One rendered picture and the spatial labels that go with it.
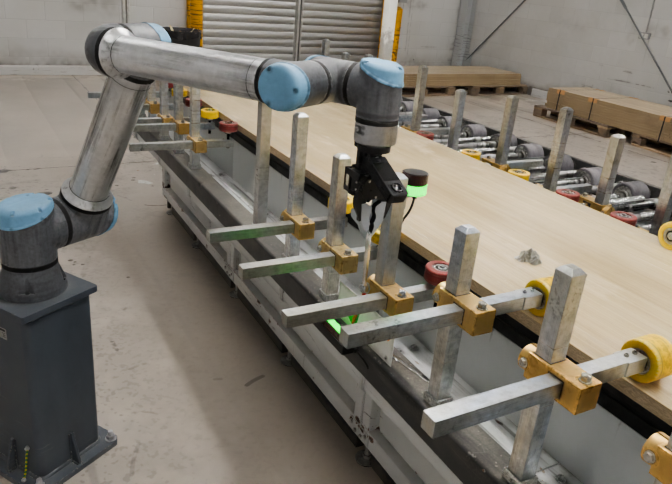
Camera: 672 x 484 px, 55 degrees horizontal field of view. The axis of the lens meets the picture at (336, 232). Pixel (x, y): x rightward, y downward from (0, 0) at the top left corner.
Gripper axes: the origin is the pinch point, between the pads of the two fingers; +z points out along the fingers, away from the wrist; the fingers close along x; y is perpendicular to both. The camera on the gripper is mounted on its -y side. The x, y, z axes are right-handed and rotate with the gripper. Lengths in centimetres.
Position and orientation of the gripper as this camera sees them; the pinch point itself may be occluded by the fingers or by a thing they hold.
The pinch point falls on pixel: (369, 234)
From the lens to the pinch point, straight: 140.6
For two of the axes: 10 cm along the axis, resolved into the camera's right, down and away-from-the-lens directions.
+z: -0.9, 9.2, 3.8
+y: -4.8, -3.7, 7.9
